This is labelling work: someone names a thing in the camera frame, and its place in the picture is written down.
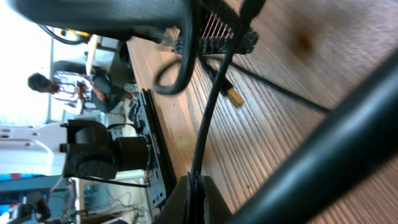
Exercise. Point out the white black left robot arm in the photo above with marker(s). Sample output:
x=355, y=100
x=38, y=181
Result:
x=78, y=148

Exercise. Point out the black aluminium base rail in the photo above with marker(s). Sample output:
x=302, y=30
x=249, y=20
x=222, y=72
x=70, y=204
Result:
x=161, y=178

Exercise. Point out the seated person in background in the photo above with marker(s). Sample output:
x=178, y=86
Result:
x=74, y=90

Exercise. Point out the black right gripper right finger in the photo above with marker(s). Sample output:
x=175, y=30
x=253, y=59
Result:
x=215, y=209

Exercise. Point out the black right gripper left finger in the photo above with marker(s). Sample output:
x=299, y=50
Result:
x=176, y=208

